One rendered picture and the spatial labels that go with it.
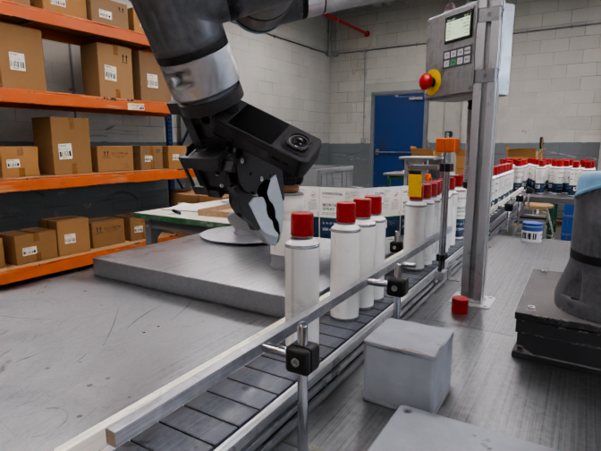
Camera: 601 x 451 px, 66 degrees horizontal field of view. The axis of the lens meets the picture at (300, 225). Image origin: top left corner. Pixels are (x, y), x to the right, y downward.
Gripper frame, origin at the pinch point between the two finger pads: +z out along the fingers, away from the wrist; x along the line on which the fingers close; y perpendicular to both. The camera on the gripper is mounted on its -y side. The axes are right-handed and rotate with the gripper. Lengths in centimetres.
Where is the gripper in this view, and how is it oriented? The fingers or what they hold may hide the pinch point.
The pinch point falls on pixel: (277, 236)
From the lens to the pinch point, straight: 60.5
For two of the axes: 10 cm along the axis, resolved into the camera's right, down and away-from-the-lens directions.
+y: -8.5, -1.0, 5.2
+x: -4.7, 6.2, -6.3
